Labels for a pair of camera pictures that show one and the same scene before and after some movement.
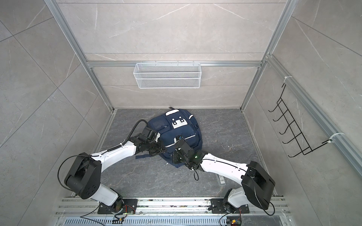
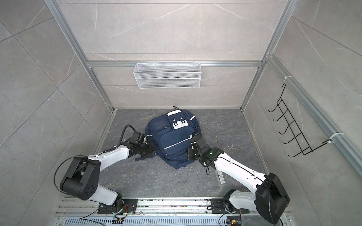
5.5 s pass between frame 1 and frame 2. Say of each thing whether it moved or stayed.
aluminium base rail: stayed
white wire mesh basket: stayed
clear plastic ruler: stayed
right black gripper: moved
